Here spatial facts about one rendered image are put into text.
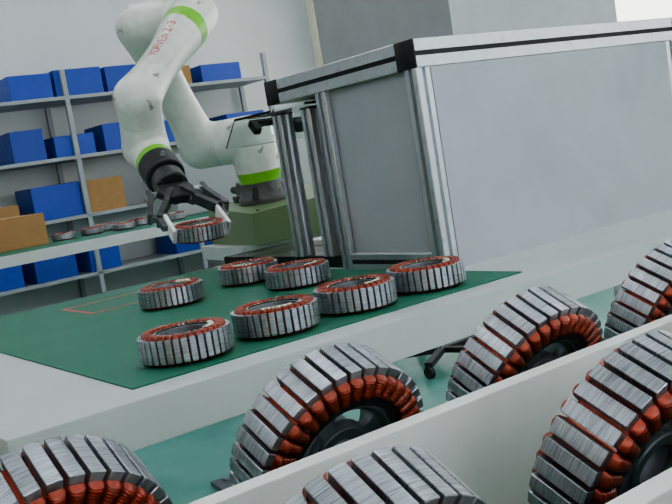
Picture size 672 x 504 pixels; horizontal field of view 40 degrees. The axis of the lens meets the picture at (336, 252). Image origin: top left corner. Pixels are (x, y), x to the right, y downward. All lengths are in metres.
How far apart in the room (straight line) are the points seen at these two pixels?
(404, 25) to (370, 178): 0.27
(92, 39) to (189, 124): 6.40
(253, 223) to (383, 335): 1.40
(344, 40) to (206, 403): 0.95
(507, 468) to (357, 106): 1.16
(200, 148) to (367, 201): 1.15
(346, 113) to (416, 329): 0.58
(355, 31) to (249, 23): 8.09
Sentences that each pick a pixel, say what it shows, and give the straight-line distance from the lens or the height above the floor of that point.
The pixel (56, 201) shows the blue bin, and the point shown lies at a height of 0.93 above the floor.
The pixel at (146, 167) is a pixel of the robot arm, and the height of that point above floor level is 1.00.
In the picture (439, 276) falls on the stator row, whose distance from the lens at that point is 1.29.
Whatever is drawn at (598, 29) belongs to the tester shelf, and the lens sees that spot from 1.81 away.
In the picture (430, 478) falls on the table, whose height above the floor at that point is 0.85.
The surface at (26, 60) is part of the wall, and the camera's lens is 8.80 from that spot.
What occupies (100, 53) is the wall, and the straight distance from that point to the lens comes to 9.05.
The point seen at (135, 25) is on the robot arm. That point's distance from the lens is 2.53.
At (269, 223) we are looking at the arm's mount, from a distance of 2.52.
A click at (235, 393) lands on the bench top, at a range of 1.03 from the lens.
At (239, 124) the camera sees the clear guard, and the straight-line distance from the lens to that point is 2.03.
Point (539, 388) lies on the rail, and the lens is 0.53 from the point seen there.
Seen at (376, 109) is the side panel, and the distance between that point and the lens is 1.58.
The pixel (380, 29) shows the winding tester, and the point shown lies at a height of 1.16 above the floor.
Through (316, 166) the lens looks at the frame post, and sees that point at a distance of 1.74.
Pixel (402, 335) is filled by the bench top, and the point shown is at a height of 0.73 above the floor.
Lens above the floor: 0.96
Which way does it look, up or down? 6 degrees down
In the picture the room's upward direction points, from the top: 9 degrees counter-clockwise
